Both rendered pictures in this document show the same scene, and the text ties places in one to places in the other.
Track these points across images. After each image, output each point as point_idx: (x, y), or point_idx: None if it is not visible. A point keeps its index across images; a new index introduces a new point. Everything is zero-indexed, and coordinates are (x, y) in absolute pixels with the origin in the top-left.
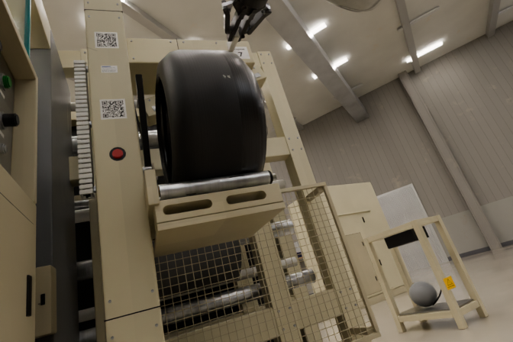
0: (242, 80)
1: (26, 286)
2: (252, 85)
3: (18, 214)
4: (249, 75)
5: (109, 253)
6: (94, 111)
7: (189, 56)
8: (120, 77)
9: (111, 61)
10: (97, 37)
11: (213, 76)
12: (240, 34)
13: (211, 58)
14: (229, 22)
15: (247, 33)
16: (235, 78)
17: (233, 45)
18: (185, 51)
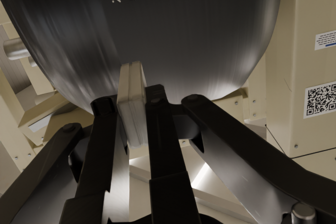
0: None
1: None
2: None
3: None
4: (41, 20)
5: None
6: None
7: (225, 60)
8: (313, 24)
9: (322, 57)
10: (335, 100)
11: None
12: (117, 113)
13: (167, 67)
14: (225, 139)
15: (78, 127)
16: None
17: (128, 76)
18: (225, 82)
